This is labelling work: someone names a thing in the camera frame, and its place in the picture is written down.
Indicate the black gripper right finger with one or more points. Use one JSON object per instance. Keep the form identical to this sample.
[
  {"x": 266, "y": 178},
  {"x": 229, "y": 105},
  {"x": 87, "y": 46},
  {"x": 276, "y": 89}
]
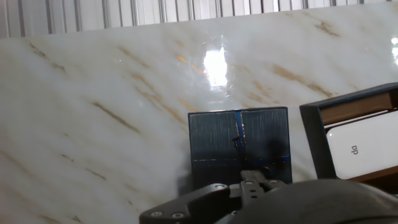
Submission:
[{"x": 261, "y": 186}]

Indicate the white flat item with print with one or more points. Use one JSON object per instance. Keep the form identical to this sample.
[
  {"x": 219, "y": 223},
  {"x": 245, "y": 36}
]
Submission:
[{"x": 367, "y": 146}]

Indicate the dark blue ribboned box lid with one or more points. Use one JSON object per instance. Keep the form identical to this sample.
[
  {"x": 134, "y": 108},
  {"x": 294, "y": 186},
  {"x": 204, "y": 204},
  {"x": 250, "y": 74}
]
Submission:
[{"x": 214, "y": 140}]

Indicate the marble pattern table mat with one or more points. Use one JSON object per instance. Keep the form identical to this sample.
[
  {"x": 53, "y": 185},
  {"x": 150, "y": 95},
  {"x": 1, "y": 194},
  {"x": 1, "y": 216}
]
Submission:
[{"x": 77, "y": 124}]

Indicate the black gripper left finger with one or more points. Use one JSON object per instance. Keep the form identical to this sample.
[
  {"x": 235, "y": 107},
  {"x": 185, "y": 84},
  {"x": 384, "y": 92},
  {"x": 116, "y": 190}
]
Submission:
[{"x": 199, "y": 203}]

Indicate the dark blue gift box base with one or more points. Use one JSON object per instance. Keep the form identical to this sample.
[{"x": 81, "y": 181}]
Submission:
[{"x": 314, "y": 140}]

